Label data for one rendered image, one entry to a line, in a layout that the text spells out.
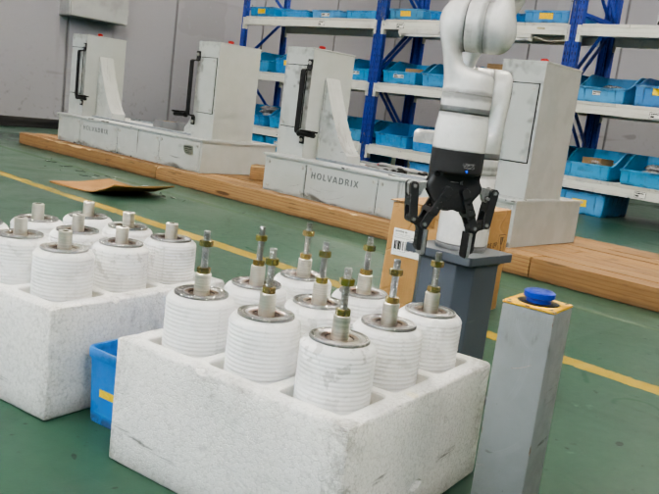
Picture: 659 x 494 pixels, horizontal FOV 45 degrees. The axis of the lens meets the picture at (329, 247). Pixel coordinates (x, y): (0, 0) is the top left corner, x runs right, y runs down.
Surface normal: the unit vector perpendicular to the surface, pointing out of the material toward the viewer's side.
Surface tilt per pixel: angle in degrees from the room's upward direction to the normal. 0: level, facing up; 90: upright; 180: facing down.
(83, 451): 0
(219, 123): 90
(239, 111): 90
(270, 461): 90
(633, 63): 90
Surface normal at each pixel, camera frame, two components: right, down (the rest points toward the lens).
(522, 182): -0.69, 0.04
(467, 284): 0.03, 0.18
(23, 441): 0.12, -0.98
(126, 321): 0.82, 0.20
